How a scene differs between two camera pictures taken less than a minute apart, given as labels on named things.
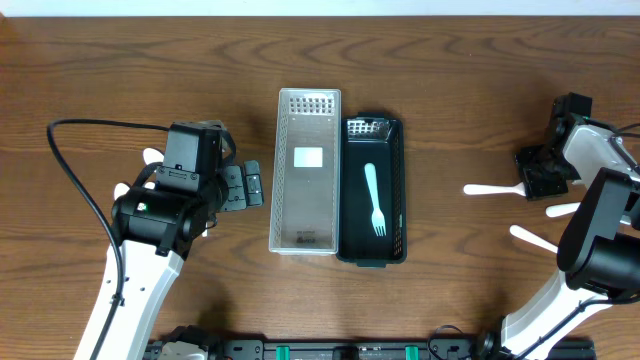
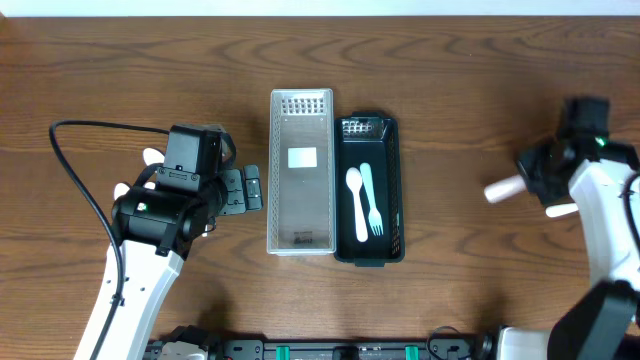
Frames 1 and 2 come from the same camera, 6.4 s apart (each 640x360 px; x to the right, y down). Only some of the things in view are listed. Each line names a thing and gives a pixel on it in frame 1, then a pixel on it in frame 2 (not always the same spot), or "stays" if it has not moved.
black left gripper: [236, 187] stays
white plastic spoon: [478, 189] -> [354, 181]
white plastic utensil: [122, 188] stays
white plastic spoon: [151, 155] stays
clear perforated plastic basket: [306, 173] stays
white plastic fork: [520, 232] -> [498, 190]
